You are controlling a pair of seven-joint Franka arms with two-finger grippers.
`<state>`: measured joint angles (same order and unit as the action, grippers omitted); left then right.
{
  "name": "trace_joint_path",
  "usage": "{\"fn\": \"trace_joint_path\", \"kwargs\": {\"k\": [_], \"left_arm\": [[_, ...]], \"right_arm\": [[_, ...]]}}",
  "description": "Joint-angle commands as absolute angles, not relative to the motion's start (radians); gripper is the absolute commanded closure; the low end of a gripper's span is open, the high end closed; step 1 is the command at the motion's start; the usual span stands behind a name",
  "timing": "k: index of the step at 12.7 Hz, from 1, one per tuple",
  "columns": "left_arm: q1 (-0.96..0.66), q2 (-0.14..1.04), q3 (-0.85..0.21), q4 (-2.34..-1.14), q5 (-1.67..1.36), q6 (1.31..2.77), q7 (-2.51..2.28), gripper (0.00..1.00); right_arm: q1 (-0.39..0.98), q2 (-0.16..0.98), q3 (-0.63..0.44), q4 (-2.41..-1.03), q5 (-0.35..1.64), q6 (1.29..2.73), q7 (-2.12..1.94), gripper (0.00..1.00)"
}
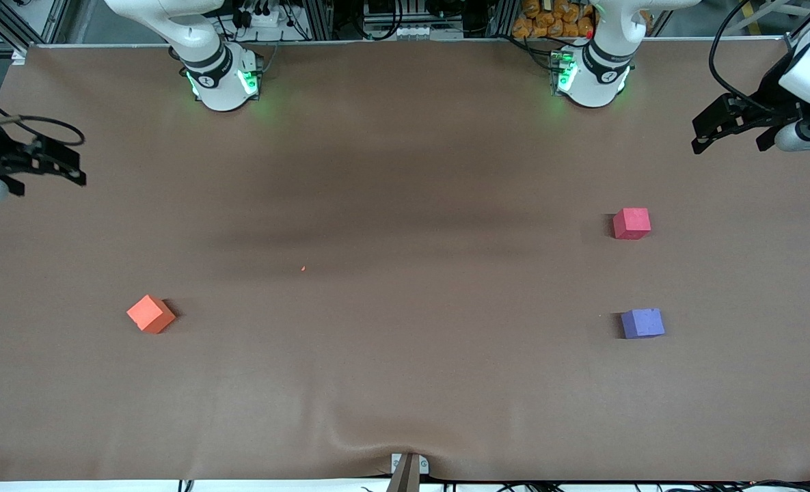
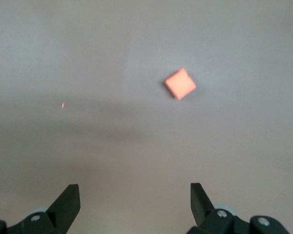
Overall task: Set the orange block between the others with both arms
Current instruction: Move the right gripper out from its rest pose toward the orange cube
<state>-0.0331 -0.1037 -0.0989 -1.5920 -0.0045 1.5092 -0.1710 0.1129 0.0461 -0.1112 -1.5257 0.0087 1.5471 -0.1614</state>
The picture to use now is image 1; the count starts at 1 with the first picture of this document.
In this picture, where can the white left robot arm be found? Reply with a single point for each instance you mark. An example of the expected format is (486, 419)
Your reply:
(592, 78)

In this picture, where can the green lit control box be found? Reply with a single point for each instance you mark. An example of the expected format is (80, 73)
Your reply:
(253, 75)
(560, 72)

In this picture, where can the purple foam block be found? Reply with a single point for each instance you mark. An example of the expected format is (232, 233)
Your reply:
(642, 323)

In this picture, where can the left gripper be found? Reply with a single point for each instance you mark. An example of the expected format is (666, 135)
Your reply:
(768, 96)

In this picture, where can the bag of orange items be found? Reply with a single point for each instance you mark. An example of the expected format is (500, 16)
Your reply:
(554, 19)

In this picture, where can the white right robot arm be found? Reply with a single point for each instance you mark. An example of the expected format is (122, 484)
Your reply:
(219, 82)

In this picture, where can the aluminium frame post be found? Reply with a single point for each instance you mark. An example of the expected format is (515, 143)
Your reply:
(317, 19)
(504, 17)

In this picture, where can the red foam block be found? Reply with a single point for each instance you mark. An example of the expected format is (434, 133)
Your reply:
(631, 223)

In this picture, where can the white connector strip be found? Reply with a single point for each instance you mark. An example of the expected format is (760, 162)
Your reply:
(424, 31)

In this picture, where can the white power strip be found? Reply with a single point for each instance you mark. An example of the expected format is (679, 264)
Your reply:
(264, 18)

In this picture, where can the metal table bracket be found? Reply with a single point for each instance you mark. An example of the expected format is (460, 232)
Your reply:
(409, 468)

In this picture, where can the orange foam block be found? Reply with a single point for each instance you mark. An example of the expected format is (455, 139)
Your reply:
(150, 314)

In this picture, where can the brown table mat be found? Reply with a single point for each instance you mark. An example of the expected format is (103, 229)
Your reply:
(404, 342)

